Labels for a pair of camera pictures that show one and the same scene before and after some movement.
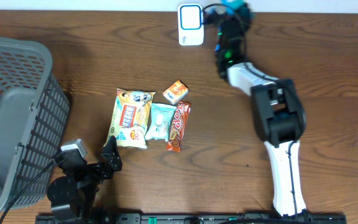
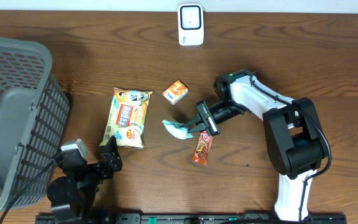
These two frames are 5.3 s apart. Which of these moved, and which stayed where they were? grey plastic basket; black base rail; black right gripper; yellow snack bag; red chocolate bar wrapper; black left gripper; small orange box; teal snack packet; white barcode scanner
Moved: teal snack packet; red chocolate bar wrapper; black right gripper
Stayed: yellow snack bag; small orange box; black left gripper; grey plastic basket; black base rail; white barcode scanner
